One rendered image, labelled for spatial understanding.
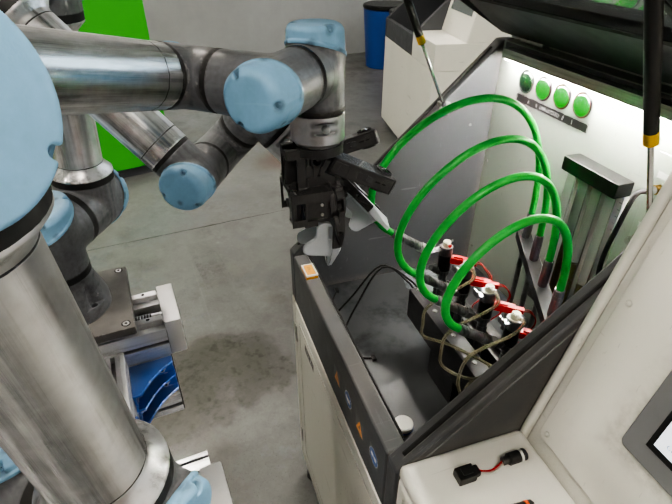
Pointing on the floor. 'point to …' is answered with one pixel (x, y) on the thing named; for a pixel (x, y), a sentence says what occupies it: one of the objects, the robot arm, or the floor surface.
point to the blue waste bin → (375, 33)
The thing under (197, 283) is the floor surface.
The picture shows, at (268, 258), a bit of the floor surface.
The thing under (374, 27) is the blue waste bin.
